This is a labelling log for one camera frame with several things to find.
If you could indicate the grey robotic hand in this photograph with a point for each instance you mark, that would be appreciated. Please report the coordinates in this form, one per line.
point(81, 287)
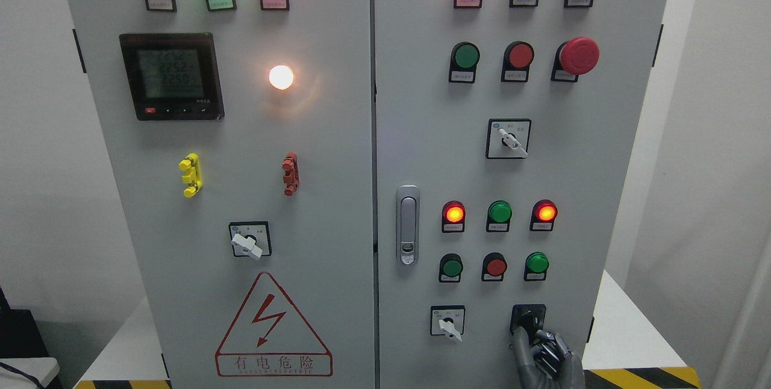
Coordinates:
point(546, 361)

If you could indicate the black rotary knob switch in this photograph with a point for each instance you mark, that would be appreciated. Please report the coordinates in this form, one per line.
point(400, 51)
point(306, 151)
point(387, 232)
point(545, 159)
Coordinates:
point(528, 316)

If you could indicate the green push button lower right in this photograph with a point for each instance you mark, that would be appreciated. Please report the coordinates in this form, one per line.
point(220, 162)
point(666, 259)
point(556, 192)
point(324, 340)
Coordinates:
point(536, 267)

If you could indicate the green push button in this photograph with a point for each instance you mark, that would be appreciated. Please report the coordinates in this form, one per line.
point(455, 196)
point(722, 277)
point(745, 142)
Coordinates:
point(465, 57)
point(450, 268)
point(536, 267)

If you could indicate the red push button lower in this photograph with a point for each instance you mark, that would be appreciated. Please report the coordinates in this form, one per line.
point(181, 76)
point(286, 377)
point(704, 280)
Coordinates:
point(493, 268)

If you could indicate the red push button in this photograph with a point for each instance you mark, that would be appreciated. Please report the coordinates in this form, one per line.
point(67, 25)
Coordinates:
point(517, 60)
point(493, 268)

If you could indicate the green push button lower left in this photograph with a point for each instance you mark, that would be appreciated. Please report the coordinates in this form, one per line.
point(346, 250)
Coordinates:
point(450, 268)

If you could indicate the red indicator middle right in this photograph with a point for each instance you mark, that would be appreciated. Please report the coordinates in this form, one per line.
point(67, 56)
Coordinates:
point(543, 216)

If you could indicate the green indicator middle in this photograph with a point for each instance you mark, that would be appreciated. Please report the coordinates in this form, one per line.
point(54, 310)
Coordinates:
point(499, 215)

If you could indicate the red lit indicator middle left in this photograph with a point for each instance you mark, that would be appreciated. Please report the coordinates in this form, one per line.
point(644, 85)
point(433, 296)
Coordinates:
point(453, 217)

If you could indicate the red electrical hazard warning sticker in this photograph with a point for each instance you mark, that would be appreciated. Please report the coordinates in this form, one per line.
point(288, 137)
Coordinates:
point(270, 337)

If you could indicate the red push button upper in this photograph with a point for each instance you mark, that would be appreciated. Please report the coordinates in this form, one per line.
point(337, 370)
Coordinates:
point(517, 60)

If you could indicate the red emergency stop mushroom button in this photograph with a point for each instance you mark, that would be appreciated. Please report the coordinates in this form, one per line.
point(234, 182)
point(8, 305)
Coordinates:
point(574, 58)

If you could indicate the green push button upper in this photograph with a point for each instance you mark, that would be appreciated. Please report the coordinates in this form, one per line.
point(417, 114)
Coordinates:
point(465, 57)

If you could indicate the red terminal connector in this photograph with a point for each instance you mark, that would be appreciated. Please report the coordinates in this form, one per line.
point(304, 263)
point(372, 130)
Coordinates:
point(291, 173)

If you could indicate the grey electrical control cabinet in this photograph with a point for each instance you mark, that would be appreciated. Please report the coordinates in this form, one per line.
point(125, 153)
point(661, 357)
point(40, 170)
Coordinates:
point(371, 109)

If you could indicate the white glowing pilot lamp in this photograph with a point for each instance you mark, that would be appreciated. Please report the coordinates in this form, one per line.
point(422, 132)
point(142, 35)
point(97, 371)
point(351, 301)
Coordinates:
point(281, 77)

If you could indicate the yellow terminal connector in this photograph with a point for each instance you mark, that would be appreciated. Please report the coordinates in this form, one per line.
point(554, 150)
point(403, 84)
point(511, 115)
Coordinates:
point(191, 174)

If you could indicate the black digital power meter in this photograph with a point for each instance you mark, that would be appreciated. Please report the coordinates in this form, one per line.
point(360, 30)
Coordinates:
point(173, 76)

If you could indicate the black device with antenna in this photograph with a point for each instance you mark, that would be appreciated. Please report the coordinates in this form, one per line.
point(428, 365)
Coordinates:
point(20, 335)

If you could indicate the lower white selector switch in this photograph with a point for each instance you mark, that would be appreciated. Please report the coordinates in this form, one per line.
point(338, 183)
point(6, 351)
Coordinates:
point(448, 321)

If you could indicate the silver door latch handle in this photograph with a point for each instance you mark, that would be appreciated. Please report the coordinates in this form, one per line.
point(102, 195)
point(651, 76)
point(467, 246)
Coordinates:
point(407, 223)

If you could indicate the upper right white selector switch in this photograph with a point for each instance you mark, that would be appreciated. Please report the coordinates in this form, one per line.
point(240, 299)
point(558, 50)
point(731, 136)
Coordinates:
point(508, 139)

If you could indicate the left door white selector switch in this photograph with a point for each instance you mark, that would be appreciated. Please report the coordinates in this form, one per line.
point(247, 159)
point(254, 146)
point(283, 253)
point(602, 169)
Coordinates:
point(250, 239)

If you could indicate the white box with cable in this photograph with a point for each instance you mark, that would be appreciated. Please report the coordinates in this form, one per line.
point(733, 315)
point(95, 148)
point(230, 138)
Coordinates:
point(42, 369)

